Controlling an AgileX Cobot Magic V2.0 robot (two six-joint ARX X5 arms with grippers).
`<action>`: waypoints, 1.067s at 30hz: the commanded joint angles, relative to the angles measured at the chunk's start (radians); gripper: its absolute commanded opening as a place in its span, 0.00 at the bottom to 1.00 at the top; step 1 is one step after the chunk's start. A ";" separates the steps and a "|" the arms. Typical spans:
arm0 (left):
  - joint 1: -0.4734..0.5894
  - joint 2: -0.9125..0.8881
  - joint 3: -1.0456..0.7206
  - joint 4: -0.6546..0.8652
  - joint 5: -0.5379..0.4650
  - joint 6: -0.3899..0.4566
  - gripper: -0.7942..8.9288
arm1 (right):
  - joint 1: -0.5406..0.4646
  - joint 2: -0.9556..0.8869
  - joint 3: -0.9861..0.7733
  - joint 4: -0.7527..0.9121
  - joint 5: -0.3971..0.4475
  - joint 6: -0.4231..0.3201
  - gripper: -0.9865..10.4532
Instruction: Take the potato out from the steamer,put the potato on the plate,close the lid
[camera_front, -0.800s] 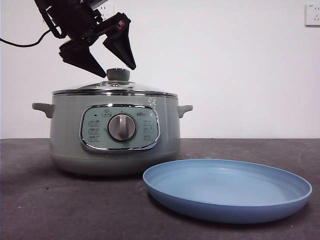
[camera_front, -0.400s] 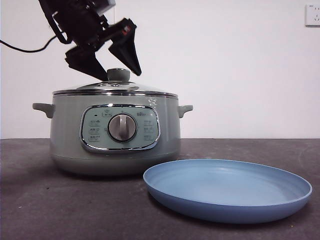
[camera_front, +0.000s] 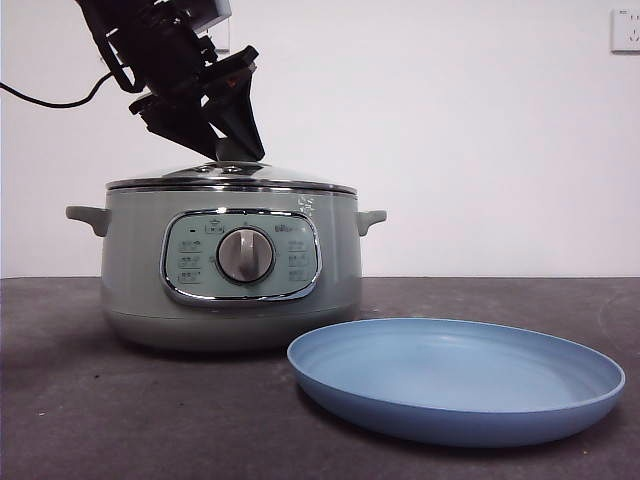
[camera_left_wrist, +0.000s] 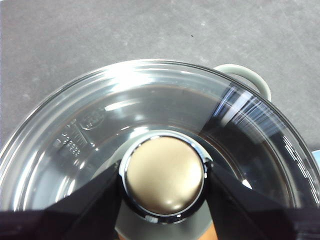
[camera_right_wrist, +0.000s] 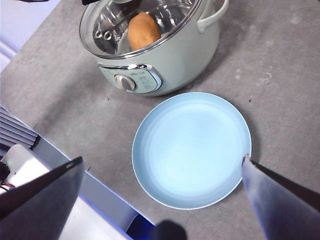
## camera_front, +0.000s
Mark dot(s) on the blue round plate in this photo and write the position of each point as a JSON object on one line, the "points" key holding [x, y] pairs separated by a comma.
{"points": [[450, 380]]}

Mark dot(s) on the pale green electric steamer pot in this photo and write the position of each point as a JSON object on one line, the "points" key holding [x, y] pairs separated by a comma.
{"points": [[135, 260]]}

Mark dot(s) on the glass lid with green knob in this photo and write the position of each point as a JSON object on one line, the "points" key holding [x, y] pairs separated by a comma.
{"points": [[280, 179]]}

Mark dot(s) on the white wall socket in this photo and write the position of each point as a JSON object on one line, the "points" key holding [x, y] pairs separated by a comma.
{"points": [[627, 31], [224, 44]]}

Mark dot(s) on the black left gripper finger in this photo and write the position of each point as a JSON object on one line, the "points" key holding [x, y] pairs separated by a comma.
{"points": [[240, 115], [180, 120]]}

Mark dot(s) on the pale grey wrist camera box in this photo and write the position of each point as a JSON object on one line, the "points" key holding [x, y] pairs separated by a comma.
{"points": [[215, 14]]}

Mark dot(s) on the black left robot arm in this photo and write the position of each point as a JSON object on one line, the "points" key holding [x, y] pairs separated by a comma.
{"points": [[125, 10]]}

